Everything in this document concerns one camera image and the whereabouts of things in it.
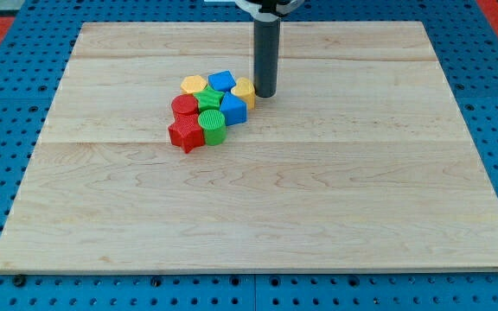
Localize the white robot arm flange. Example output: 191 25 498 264
234 0 304 22

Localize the blue triangle block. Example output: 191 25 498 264
220 92 247 126

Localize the green cylinder block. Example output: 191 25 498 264
198 110 227 145

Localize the yellow heart block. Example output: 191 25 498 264
231 77 256 110

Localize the red star block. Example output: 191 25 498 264
168 114 205 154

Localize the green star block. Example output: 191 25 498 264
194 86 224 112

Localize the blue cube block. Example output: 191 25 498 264
208 71 236 92

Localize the red cylinder block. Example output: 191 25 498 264
171 94 199 119

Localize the yellow hexagon block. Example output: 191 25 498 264
180 75 208 94

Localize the light wooden board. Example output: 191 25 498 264
0 22 498 276

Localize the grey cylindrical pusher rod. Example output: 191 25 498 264
253 19 281 98

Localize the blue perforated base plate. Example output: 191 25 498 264
0 0 498 310

